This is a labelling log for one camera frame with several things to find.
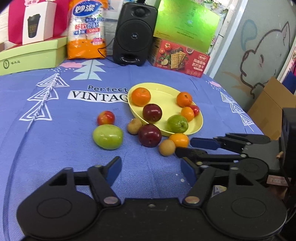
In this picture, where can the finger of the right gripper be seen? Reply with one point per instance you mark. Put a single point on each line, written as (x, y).
(239, 143)
(197, 155)

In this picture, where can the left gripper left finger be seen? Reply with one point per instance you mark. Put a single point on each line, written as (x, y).
(101, 179)

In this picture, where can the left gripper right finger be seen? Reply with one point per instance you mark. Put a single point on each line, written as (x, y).
(200, 179)

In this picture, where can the green apple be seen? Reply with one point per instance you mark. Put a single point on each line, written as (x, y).
(109, 137)
(177, 124)

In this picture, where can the orange tangerine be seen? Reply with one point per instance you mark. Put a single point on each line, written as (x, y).
(184, 99)
(180, 140)
(187, 113)

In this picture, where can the red apple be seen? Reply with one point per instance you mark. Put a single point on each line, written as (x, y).
(195, 109)

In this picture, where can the dark red plum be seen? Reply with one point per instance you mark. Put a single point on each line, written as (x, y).
(149, 135)
(152, 113)

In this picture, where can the large orange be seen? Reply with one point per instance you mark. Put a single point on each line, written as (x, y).
(141, 96)

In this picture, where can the cardboard box on floor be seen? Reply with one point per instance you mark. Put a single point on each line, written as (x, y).
(266, 111)

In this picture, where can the small brown kiwi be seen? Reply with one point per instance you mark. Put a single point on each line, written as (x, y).
(133, 126)

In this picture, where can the small red nectarine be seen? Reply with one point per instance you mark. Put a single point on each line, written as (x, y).
(106, 118)

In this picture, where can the yellow round plate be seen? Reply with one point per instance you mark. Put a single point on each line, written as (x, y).
(162, 95)

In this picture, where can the blue printed tablecloth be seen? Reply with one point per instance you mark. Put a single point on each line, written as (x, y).
(48, 117)

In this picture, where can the red cracker box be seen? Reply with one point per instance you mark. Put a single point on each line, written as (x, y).
(171, 56)

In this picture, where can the green gift box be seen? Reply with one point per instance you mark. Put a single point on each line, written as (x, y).
(186, 23)

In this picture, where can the light green shoe box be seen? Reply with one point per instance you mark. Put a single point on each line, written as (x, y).
(40, 55)

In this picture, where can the orange paper cup pack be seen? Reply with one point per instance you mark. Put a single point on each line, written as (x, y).
(86, 31)

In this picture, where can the black speaker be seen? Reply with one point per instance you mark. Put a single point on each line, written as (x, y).
(134, 33)

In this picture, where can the white cup box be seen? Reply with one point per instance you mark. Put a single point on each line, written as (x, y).
(38, 22)

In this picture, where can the pink paper bag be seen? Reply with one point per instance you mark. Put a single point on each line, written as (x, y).
(16, 15)

